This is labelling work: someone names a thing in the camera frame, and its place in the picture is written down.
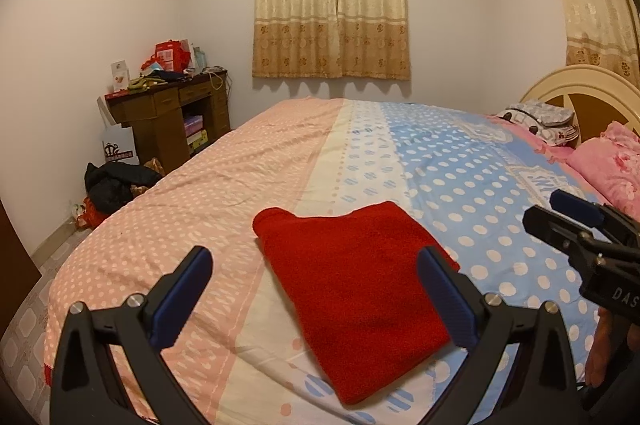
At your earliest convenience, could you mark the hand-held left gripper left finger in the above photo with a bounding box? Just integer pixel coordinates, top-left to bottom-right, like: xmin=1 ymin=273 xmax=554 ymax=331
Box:
xmin=50 ymin=246 xmax=215 ymax=425

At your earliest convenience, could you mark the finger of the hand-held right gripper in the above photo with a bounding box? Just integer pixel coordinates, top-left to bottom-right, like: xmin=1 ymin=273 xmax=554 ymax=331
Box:
xmin=550 ymin=190 xmax=640 ymax=249
xmin=522 ymin=205 xmax=621 ymax=277

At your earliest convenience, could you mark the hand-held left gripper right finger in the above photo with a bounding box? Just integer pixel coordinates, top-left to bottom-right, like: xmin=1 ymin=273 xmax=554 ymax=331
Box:
xmin=417 ymin=246 xmax=586 ymax=425

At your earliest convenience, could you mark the red knitted sweater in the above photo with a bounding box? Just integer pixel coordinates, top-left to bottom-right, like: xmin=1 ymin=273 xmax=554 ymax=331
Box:
xmin=252 ymin=201 xmax=461 ymax=406

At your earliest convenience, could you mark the person's right hand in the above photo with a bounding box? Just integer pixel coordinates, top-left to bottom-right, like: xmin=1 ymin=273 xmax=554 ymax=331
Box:
xmin=585 ymin=307 xmax=626 ymax=388

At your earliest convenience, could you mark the pink floral pillow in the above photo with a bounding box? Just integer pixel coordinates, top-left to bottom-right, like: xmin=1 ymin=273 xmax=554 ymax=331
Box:
xmin=567 ymin=121 xmax=640 ymax=216

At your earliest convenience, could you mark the white patterned pillow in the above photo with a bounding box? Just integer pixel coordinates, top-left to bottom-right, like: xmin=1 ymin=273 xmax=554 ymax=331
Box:
xmin=527 ymin=122 xmax=580 ymax=146

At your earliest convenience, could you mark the grey patterned pillow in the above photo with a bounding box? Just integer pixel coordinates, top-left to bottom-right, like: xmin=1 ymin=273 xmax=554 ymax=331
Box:
xmin=497 ymin=100 xmax=575 ymax=128

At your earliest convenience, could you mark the red plastic bag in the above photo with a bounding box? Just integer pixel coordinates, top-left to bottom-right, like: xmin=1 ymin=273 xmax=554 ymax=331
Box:
xmin=75 ymin=197 xmax=109 ymax=229

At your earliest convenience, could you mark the cream bed headboard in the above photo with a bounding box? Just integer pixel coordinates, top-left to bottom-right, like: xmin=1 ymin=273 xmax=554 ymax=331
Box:
xmin=520 ymin=66 xmax=640 ymax=140

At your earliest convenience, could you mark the black clothing pile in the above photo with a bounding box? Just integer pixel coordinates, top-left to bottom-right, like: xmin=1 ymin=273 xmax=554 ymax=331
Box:
xmin=84 ymin=161 xmax=163 ymax=212

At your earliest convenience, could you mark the patterned bed sheet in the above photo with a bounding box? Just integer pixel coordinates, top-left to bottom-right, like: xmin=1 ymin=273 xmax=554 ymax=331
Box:
xmin=44 ymin=97 xmax=640 ymax=425

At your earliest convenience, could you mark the white printed paper bag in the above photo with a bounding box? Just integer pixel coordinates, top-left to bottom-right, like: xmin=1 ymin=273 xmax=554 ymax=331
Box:
xmin=101 ymin=125 xmax=141 ymax=166

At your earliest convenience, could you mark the brown wooden desk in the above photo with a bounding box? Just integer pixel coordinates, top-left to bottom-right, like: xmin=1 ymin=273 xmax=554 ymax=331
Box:
xmin=96 ymin=70 xmax=232 ymax=176

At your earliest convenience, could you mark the brown wooden door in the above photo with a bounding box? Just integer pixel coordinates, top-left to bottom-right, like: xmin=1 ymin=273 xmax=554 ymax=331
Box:
xmin=0 ymin=200 xmax=42 ymax=301

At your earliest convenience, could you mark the yellow green cloth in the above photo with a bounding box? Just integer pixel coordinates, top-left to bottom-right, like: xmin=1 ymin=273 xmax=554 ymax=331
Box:
xmin=127 ymin=76 xmax=166 ymax=94

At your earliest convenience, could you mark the white card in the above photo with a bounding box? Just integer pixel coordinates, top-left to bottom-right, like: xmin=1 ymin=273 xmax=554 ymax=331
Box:
xmin=111 ymin=60 xmax=130 ymax=93

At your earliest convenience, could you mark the red gift bag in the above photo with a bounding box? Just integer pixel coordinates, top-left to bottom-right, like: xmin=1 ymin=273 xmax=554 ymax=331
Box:
xmin=150 ymin=40 xmax=191 ymax=73

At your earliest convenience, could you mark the white cable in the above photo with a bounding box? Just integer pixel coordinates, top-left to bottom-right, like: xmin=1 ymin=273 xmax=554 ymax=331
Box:
xmin=207 ymin=67 xmax=234 ymax=98

